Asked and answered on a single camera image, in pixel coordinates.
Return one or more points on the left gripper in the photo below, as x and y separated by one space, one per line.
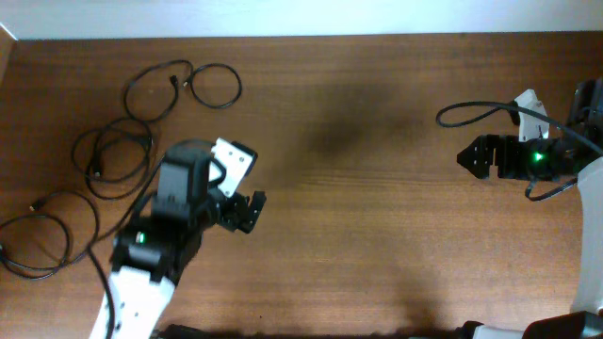
233 217

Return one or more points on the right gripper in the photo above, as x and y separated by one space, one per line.
499 156

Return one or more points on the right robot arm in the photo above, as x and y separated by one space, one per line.
552 157

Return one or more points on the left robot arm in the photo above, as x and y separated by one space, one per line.
196 190

